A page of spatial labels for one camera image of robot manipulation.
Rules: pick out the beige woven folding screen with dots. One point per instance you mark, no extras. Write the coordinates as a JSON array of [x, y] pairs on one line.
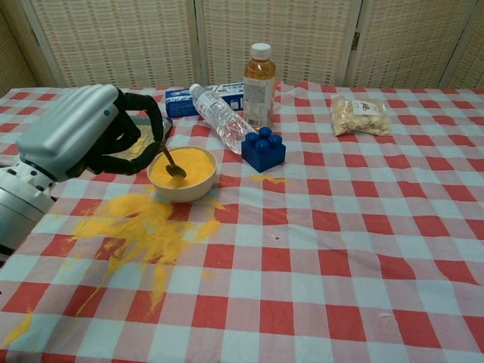
[[283, 38]]

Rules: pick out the blue white toothpaste box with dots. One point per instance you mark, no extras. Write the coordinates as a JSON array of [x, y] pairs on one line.
[[179, 104]]

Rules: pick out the spilled yellow powder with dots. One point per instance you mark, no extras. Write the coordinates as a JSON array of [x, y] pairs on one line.
[[147, 227]]

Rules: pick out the clear plastic water bottle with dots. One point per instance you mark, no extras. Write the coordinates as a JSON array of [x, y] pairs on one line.
[[223, 119]]

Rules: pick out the clear bag of nuts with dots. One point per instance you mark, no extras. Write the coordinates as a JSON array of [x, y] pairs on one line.
[[359, 117]]

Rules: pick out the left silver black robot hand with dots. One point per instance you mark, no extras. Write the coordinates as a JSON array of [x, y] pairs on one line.
[[64, 132]]

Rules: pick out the red white checkered tablecloth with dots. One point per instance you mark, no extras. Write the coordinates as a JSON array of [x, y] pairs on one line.
[[321, 246]]

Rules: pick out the blue toy building block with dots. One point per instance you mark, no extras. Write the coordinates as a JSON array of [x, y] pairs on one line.
[[264, 155]]

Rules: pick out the amber tea bottle white cap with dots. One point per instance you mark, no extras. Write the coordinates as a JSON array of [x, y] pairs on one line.
[[258, 94]]

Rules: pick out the metal tray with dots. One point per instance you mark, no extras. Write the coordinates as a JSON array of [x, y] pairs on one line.
[[143, 123]]

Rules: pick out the off-white bowl of yellow powder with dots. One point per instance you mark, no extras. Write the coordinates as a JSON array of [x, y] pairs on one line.
[[196, 181]]

